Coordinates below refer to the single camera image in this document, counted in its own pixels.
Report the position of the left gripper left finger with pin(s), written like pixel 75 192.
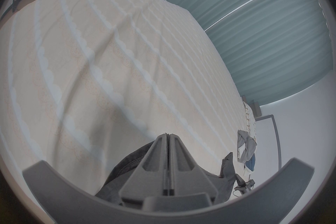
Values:
pixel 133 186

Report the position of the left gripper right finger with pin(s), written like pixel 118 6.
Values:
pixel 202 185

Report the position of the black T-shirt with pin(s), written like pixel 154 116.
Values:
pixel 118 181

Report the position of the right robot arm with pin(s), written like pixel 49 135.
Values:
pixel 242 183

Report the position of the pile of clothes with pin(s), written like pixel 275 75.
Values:
pixel 249 149

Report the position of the white printed pillow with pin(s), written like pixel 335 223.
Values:
pixel 249 118

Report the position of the bed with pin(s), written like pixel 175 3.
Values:
pixel 105 73

